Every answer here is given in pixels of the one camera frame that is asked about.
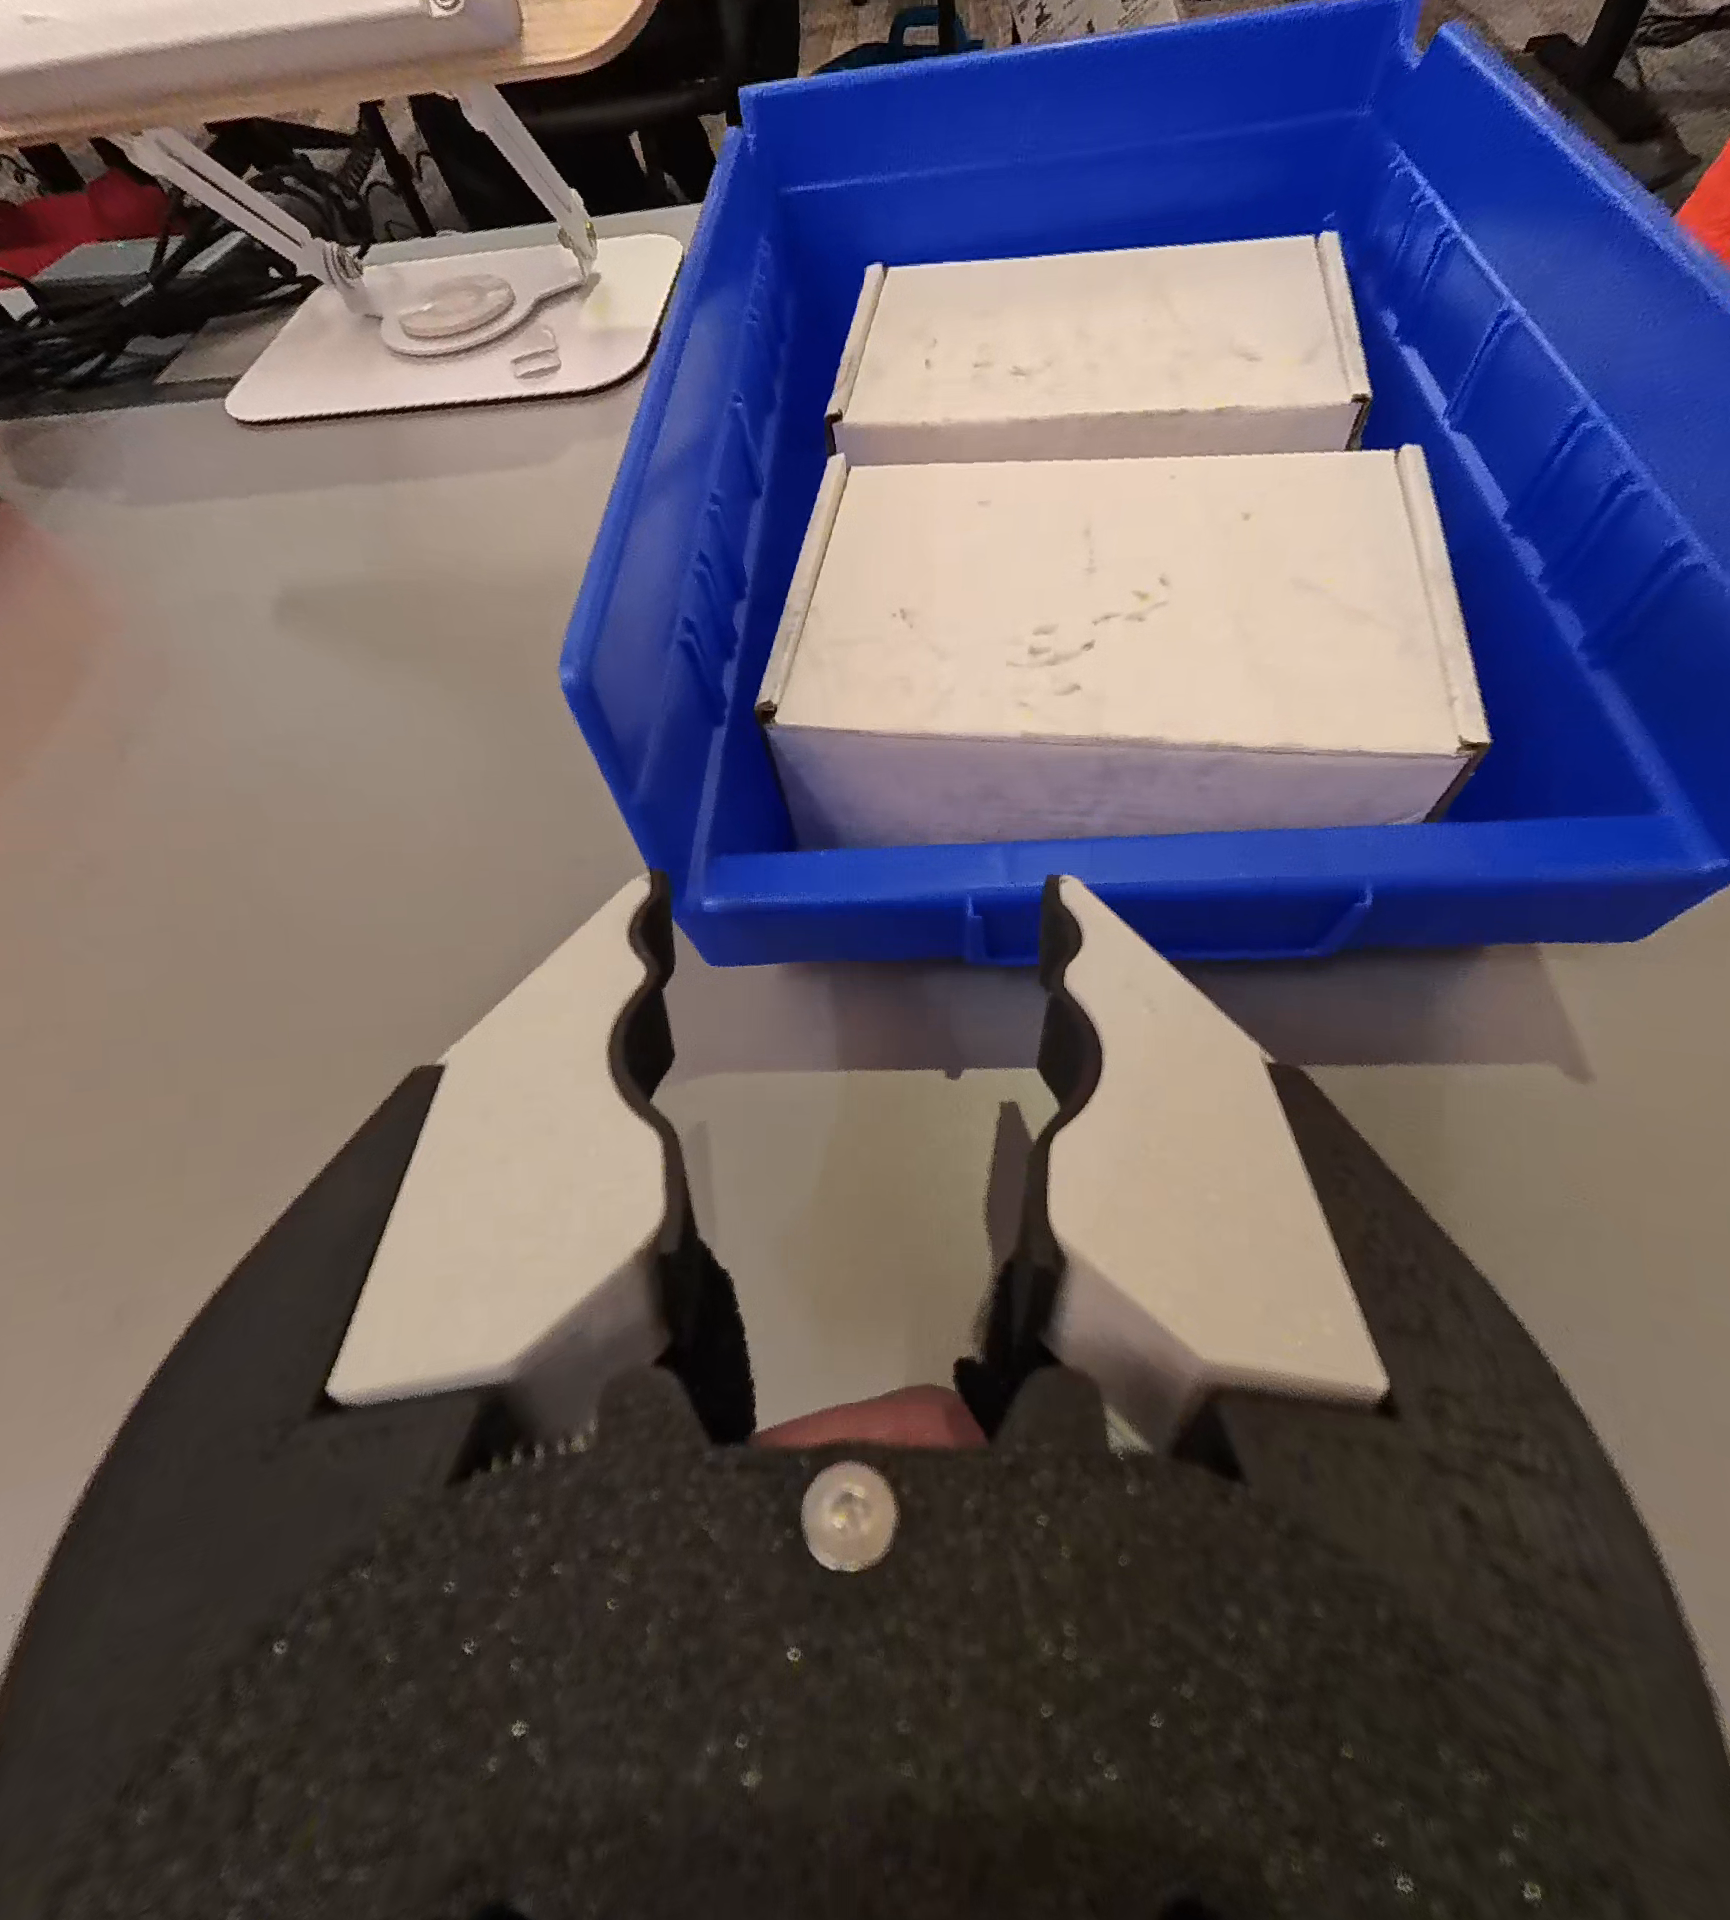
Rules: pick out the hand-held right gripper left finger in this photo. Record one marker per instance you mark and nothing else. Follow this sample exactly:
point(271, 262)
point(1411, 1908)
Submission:
point(520, 1199)

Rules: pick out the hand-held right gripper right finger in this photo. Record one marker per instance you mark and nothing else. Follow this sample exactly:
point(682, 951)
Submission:
point(1196, 1199)

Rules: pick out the blue plastic bin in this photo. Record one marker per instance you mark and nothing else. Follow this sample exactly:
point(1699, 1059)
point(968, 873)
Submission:
point(1555, 496)

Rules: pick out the wooden document stand white base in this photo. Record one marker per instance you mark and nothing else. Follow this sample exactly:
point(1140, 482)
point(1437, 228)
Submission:
point(430, 376)

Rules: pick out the white cardboard box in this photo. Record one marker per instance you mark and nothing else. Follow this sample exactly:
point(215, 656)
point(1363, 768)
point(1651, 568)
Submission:
point(1106, 346)
point(1106, 630)

